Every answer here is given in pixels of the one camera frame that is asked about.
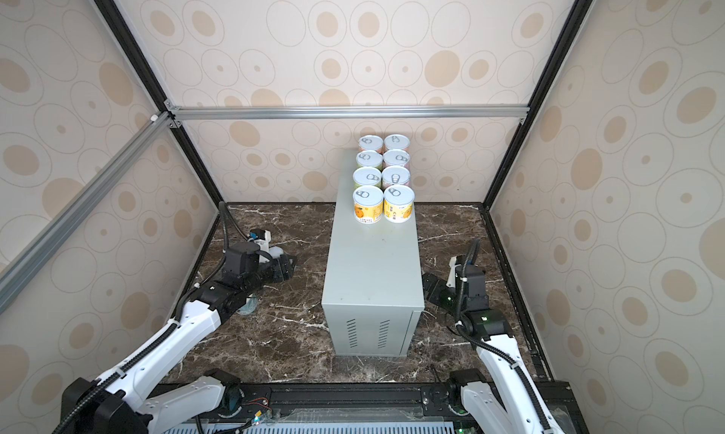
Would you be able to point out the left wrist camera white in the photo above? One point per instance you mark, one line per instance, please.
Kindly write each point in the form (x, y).
(261, 237)

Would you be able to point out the light blue labelled can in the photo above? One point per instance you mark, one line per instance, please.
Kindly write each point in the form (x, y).
(276, 252)

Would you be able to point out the teal labelled can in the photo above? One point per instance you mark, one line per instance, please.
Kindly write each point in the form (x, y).
(250, 306)

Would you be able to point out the purple pink labelled can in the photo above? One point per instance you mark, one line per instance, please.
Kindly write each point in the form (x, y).
(395, 175)

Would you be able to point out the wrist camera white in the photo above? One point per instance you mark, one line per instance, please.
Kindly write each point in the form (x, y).
(451, 278)
(261, 237)

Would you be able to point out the black corner frame post right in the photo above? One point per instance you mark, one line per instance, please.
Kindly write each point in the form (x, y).
(572, 25)

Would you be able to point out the silver aluminium crossbar back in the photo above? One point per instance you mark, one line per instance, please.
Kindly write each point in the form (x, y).
(358, 112)

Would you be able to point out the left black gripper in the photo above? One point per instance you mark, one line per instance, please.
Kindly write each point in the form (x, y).
(282, 267)

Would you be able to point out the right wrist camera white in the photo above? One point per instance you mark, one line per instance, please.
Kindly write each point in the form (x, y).
(451, 278)

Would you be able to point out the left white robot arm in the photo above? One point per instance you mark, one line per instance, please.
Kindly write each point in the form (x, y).
(120, 401)

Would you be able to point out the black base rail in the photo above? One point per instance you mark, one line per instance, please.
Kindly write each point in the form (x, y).
(427, 407)

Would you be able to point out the black corner frame post left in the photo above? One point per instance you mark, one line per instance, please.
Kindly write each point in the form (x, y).
(112, 15)

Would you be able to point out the black corner frame post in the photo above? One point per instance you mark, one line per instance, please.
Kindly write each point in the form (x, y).
(112, 15)
(572, 25)

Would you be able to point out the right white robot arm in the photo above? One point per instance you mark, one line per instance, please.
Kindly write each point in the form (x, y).
(511, 403)

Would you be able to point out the orange tomato labelled can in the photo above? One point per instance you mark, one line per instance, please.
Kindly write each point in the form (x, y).
(397, 142)

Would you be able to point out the pink orange labelled can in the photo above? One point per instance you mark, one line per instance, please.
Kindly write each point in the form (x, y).
(371, 143)

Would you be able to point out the grey metal cabinet box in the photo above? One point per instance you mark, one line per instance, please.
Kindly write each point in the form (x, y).
(373, 295)

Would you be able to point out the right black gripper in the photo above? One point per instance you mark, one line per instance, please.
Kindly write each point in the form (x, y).
(441, 288)

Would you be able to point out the silver aluminium bar left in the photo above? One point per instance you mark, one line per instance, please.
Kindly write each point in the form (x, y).
(32, 259)

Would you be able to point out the white red labelled can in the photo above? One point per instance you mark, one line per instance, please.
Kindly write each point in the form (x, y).
(396, 157)

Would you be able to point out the yellow orange labelled can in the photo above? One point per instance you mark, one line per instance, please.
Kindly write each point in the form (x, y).
(368, 204)

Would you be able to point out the lime green labelled can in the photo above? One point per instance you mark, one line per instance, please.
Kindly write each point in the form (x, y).
(367, 176)

